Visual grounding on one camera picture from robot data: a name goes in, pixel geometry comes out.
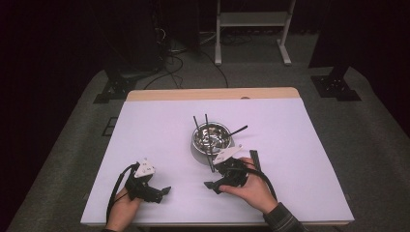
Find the hand-held gripper cable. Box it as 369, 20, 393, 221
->
240, 162, 278, 202
105, 162, 140, 225

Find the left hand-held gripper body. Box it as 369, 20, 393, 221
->
125, 158, 163, 202

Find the right hand-held gripper cable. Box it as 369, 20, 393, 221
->
240, 162, 278, 202

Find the left hand-held gripper cable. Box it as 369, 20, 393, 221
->
105, 162, 140, 225

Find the black floor cable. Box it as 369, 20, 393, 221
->
199, 49, 230, 89
143, 54, 185, 91

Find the white table cover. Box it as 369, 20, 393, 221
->
80, 97, 355, 225

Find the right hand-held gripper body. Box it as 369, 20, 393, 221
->
212, 144, 249, 189

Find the person's right hand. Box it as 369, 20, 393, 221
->
219, 157, 278, 216

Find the black stand base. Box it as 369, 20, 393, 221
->
309, 66, 362, 102
93, 69, 138, 104

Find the shiny metal bowl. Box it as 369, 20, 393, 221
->
190, 121, 234, 157

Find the white metal stand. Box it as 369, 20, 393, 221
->
214, 0, 297, 67

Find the person's left hand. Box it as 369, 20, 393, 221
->
105, 187, 143, 232

